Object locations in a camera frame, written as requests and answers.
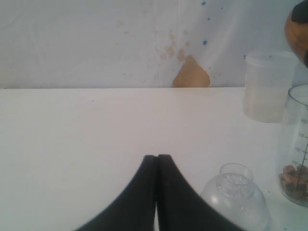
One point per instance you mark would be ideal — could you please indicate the clear dome lid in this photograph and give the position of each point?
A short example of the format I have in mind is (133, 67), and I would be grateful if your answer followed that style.
(235, 196)

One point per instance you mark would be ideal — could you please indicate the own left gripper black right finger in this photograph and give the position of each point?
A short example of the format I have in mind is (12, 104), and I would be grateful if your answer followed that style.
(179, 207)

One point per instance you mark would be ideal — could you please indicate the round wooden bowl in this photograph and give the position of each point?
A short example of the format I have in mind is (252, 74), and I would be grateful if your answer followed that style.
(296, 35)

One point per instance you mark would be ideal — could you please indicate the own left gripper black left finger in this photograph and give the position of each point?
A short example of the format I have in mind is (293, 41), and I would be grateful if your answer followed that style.
(134, 208)

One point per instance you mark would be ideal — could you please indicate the clear plastic shaker cup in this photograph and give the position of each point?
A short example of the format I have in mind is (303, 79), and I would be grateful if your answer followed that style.
(293, 138)

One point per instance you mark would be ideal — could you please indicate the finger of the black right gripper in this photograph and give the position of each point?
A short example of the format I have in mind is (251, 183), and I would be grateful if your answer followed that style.
(305, 59)
(300, 13)

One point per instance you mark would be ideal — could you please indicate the translucent lidded plastic container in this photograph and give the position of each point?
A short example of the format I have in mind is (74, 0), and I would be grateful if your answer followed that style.
(269, 76)

